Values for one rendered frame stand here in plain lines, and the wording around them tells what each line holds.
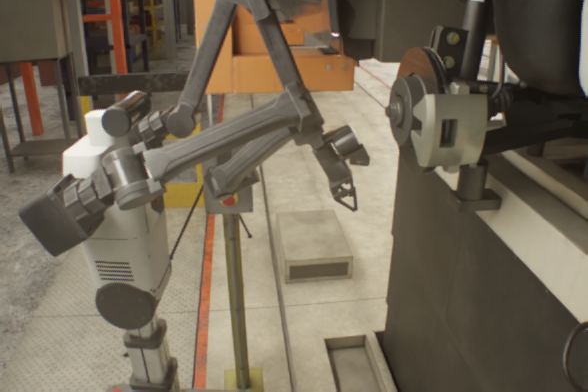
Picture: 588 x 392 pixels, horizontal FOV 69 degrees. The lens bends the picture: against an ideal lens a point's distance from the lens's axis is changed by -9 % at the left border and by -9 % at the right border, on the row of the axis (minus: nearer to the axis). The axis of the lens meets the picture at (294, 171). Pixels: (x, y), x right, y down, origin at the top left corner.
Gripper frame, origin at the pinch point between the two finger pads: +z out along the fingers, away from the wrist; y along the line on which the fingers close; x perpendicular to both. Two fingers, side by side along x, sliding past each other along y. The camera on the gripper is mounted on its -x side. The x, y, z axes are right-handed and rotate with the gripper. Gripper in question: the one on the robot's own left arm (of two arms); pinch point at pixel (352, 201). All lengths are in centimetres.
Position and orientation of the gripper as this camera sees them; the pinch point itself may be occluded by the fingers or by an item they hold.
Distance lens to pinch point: 138.5
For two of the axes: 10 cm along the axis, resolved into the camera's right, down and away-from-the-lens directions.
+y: 0.2, -3.9, 9.2
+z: 5.0, 8.0, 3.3
